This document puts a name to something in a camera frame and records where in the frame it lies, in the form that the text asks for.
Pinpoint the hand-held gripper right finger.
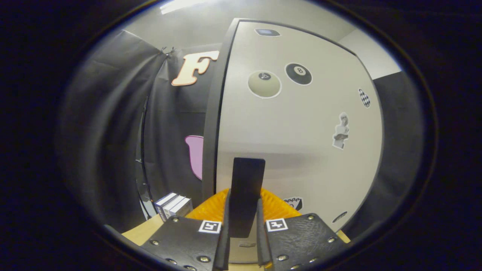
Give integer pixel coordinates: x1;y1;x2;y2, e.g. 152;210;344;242
256;187;349;271

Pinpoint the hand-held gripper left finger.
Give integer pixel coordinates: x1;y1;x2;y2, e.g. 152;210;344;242
141;187;231;271

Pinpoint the black door handle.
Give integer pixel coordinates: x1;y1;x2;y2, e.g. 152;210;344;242
228;157;266;238

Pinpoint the white cabinet door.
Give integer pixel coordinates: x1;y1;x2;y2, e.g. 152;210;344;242
215;21;384;264

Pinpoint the dark grey cabinet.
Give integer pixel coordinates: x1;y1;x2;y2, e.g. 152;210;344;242
201;18;385;234

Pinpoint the black backdrop cloth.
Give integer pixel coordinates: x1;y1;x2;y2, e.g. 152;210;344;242
56;29;428;245

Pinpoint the ceiling light panel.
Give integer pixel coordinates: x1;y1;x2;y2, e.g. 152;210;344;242
160;0;211;15

